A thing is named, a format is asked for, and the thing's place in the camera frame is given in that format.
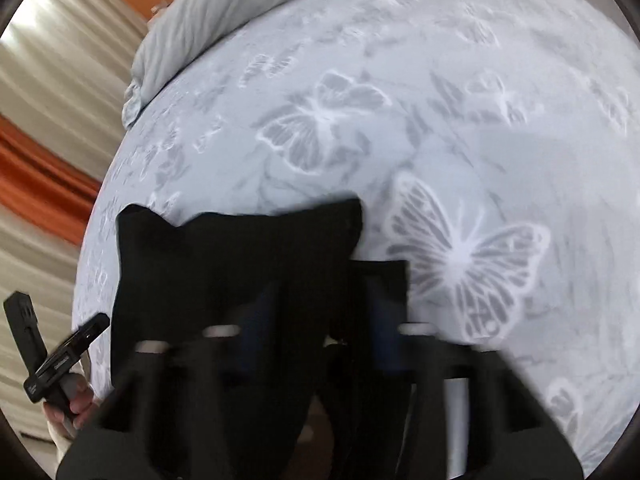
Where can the person's left hand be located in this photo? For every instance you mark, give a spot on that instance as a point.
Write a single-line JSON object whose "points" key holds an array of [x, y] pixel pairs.
{"points": [[80, 402]]}

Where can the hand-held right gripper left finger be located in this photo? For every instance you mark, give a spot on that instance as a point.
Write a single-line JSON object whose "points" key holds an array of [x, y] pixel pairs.
{"points": [[250, 345]]}

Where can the grey duvet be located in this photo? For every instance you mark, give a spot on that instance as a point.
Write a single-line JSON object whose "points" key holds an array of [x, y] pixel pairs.
{"points": [[210, 10]]}

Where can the black pants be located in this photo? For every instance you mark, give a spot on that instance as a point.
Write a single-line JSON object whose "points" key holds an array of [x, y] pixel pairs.
{"points": [[225, 260]]}

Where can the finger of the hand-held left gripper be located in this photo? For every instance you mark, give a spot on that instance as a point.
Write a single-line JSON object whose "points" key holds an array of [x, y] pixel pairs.
{"points": [[22, 320], [75, 342]]}

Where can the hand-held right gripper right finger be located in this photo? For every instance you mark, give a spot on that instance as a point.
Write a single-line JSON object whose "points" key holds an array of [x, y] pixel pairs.
{"points": [[385, 330]]}

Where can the orange curtain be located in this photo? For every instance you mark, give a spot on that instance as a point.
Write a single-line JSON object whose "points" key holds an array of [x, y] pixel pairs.
{"points": [[35, 170]]}

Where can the beige curtain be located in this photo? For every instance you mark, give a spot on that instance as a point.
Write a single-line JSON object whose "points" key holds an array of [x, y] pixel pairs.
{"points": [[30, 270], [60, 60]]}

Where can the butterfly print bed sheet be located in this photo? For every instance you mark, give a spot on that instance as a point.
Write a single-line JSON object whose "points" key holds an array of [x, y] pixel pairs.
{"points": [[450, 110]]}

